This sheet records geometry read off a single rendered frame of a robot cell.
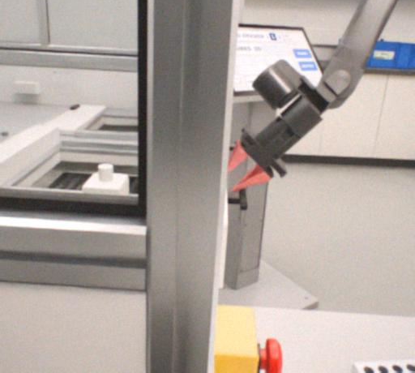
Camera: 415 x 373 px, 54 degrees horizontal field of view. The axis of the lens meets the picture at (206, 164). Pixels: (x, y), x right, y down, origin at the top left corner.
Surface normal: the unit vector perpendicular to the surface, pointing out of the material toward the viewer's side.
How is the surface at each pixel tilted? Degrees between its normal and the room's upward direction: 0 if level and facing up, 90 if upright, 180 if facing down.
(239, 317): 0
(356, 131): 90
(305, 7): 90
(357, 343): 0
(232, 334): 0
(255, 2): 90
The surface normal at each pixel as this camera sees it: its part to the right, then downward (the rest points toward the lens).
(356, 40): -0.06, -0.30
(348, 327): 0.05, -0.94
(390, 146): 0.02, 0.33
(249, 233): 0.57, 0.30
